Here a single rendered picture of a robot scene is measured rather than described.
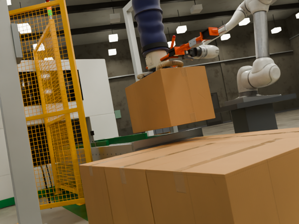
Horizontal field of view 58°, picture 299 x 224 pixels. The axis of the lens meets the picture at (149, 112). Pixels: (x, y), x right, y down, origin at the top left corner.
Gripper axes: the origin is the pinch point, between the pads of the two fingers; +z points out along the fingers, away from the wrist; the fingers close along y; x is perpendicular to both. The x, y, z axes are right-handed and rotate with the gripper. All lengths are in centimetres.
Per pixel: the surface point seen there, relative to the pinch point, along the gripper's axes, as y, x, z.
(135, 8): -45, 26, 11
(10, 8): -546, 1051, -63
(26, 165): 63, 96, 98
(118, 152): 66, 56, 34
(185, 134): 62, 28, -16
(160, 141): 63, 28, 10
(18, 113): 19, 96, 98
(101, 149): 62, 91, 34
